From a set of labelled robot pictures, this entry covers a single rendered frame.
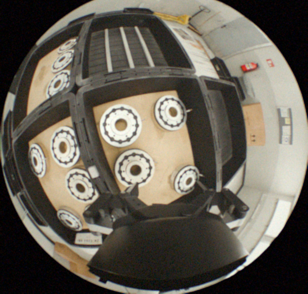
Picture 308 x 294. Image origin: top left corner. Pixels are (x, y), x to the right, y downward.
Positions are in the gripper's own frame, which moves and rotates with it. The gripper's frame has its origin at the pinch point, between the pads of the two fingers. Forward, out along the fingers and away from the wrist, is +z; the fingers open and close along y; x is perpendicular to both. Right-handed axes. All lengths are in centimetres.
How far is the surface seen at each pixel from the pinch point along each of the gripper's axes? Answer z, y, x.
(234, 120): 29, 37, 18
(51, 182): 1.2, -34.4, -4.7
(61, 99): -4.2, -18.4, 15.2
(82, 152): -0.9, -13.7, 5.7
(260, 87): 108, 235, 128
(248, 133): 181, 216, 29
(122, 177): 9.3, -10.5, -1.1
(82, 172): 4.3, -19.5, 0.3
